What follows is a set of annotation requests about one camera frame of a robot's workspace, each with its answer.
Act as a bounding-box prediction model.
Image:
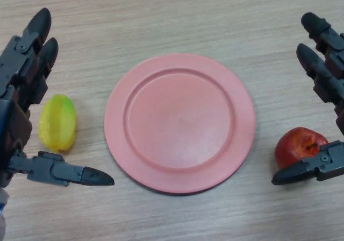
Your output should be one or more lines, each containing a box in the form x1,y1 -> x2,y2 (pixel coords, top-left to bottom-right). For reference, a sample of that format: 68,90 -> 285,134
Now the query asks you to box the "red apple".
275,126 -> 329,170

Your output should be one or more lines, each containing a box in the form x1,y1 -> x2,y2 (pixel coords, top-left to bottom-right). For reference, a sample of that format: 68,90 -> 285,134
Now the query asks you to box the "pink round plate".
103,53 -> 256,197

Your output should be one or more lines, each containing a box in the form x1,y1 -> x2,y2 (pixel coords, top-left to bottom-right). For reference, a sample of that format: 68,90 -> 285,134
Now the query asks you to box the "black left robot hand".
0,8 -> 116,196

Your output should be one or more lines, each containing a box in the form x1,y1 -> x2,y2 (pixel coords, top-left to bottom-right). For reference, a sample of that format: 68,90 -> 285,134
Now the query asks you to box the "yellow green starfruit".
38,94 -> 78,153

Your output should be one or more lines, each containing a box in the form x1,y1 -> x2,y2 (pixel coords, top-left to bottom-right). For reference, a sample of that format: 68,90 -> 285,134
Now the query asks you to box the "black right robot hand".
271,12 -> 344,186

